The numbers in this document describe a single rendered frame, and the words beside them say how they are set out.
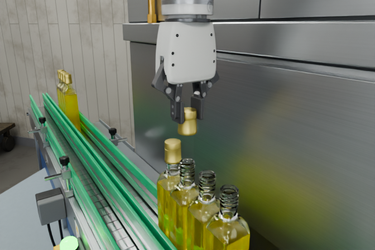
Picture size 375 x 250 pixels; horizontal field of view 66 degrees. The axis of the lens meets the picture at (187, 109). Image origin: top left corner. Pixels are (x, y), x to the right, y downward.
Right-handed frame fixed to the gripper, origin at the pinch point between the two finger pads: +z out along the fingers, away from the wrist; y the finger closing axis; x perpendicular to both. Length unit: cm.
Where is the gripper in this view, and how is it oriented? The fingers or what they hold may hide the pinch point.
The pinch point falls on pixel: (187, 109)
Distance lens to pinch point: 51.5
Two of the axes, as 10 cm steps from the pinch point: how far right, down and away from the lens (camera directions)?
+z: 0.0, 9.6, 2.8
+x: 5.6, 2.3, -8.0
